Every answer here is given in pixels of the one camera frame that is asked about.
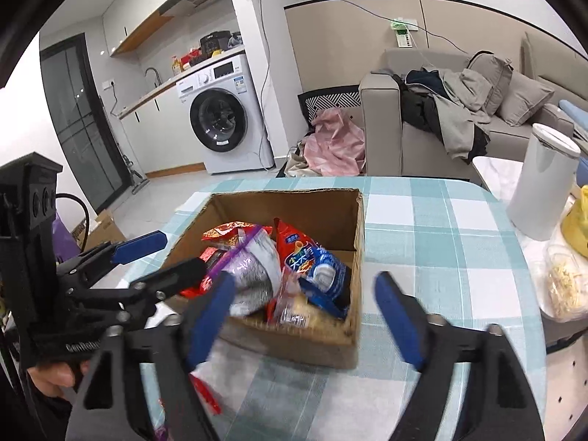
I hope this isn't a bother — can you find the dark glass door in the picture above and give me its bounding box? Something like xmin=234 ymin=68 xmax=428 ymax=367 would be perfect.
xmin=40 ymin=33 xmax=132 ymax=214

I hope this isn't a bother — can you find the red striped white packet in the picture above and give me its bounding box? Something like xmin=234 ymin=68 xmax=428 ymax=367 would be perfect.
xmin=190 ymin=373 xmax=223 ymax=415

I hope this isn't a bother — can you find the grey sofa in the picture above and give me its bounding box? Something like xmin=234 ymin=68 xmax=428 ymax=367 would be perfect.
xmin=359 ymin=32 xmax=588 ymax=180

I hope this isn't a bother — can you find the pile of clothes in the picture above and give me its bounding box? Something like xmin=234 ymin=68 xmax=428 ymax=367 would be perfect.
xmin=399 ymin=67 xmax=491 ymax=165

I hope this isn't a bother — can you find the clear bag of snacks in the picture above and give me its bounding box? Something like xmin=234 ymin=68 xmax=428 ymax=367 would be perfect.
xmin=544 ymin=239 xmax=588 ymax=322

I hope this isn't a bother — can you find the black cable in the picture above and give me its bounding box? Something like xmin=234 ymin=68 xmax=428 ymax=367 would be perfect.
xmin=55 ymin=193 xmax=93 ymax=251

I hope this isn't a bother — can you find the black rice cooker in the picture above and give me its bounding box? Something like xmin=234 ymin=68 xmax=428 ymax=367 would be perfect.
xmin=200 ymin=31 xmax=230 ymax=57

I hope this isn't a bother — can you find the white canister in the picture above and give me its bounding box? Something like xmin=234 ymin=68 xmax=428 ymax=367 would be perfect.
xmin=506 ymin=123 xmax=582 ymax=242

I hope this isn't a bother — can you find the pink cloth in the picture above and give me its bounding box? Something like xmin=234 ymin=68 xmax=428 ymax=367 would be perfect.
xmin=305 ymin=108 xmax=367 ymax=176

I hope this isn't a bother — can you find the large purple white packet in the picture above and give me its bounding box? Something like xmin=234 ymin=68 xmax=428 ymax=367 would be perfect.
xmin=202 ymin=227 xmax=282 ymax=317

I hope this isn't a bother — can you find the small cardboard box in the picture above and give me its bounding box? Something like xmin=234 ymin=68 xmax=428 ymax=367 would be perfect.
xmin=71 ymin=209 xmax=128 ymax=251

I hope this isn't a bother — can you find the person's left hand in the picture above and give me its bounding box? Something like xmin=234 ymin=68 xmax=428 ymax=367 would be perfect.
xmin=26 ymin=359 xmax=93 ymax=398

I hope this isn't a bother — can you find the purple bag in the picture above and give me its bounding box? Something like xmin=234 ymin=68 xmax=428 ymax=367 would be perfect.
xmin=51 ymin=214 xmax=82 ymax=265

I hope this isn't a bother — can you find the blue cookie packet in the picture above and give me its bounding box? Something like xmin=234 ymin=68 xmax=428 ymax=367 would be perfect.
xmin=298 ymin=248 xmax=354 ymax=320

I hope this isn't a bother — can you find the striped black white basket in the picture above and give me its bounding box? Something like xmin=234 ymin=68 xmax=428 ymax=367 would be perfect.
xmin=298 ymin=85 xmax=362 ymax=125

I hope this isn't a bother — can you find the yellow bag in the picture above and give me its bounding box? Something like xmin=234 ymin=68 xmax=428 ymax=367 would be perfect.
xmin=561 ymin=185 xmax=588 ymax=258

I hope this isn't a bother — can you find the red orange snack packet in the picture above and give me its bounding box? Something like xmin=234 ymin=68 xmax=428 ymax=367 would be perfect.
xmin=202 ymin=222 xmax=273 ymax=245

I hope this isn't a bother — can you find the white washing machine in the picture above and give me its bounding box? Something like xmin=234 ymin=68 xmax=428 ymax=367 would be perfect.
xmin=176 ymin=54 xmax=275 ymax=175

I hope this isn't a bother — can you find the white kitchen counter cabinet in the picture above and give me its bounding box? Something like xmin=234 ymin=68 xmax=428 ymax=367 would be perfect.
xmin=117 ymin=78 xmax=206 ymax=178

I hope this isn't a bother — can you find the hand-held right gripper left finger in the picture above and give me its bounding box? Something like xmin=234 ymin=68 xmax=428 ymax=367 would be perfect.
xmin=64 ymin=272 xmax=237 ymax=441

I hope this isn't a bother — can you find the red cookie packet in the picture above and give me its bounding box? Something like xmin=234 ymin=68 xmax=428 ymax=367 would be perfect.
xmin=275 ymin=218 xmax=322 ymax=268

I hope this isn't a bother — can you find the checked teal tablecloth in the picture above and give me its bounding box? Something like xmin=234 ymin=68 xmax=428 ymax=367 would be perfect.
xmin=124 ymin=176 xmax=547 ymax=441

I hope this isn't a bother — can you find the grey cushion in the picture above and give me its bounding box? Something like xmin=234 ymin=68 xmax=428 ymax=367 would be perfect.
xmin=467 ymin=51 xmax=514 ymax=115
xmin=498 ymin=71 xmax=555 ymax=128

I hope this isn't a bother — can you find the brown cardboard box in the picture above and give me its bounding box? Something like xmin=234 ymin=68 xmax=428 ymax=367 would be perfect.
xmin=162 ymin=188 xmax=365 ymax=370

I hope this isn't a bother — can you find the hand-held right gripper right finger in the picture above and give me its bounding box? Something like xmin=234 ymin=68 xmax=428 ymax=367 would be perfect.
xmin=373 ymin=270 xmax=547 ymax=441

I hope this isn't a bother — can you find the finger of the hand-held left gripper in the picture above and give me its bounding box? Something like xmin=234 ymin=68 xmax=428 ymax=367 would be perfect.
xmin=122 ymin=257 xmax=208 ymax=308
xmin=57 ymin=230 xmax=168 ymax=281

